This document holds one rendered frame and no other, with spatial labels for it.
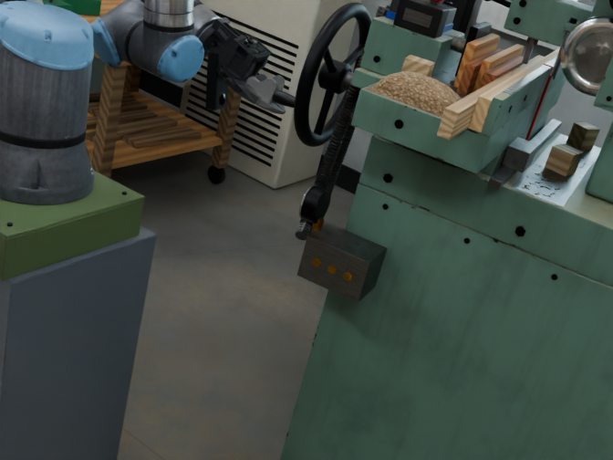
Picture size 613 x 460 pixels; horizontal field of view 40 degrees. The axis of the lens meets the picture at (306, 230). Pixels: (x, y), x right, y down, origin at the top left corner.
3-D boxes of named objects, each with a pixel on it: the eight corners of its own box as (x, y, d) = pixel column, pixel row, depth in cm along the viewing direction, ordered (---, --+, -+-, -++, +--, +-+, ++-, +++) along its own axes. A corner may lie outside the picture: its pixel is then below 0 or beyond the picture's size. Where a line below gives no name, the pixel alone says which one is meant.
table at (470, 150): (421, 57, 185) (430, 30, 183) (556, 104, 175) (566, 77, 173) (296, 105, 134) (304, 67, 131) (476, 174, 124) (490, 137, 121)
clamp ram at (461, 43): (439, 58, 157) (453, 11, 153) (476, 72, 155) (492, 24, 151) (422, 65, 149) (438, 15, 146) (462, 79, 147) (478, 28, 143)
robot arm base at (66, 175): (33, 215, 127) (37, 153, 123) (-56, 174, 134) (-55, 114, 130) (117, 186, 143) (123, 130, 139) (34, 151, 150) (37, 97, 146)
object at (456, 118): (531, 74, 167) (538, 54, 165) (541, 78, 166) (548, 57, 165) (436, 135, 116) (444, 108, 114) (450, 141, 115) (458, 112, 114)
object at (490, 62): (507, 72, 163) (516, 43, 161) (514, 74, 163) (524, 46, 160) (472, 92, 143) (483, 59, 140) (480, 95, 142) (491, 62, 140)
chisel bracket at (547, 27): (508, 33, 152) (524, -15, 149) (585, 57, 148) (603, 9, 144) (498, 36, 146) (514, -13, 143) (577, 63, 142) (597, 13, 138)
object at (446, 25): (402, 13, 159) (410, -16, 157) (457, 31, 156) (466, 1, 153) (376, 19, 148) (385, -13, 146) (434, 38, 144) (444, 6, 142)
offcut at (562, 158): (575, 173, 150) (583, 151, 148) (565, 176, 147) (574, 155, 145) (554, 163, 152) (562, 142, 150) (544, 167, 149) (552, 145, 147)
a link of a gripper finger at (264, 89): (288, 96, 158) (253, 65, 160) (273, 120, 161) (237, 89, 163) (296, 94, 161) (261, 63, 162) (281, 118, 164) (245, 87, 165)
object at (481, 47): (478, 73, 157) (492, 33, 154) (486, 76, 156) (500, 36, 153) (452, 86, 143) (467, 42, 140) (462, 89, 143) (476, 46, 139)
